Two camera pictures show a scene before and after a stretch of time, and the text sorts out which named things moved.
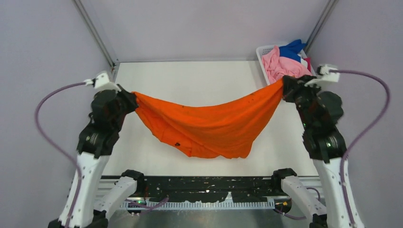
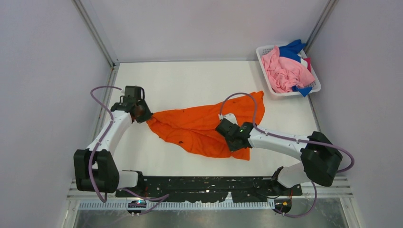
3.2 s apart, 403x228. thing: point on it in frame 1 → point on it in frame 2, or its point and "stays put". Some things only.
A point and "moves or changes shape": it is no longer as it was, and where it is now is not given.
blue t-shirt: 291,50 stays put
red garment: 308,60 stays put
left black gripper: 130,97 → 148,114
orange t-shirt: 226,129 moves or changes shape
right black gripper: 290,85 → 232,147
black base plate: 243,189 stays put
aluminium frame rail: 90,25 stays put
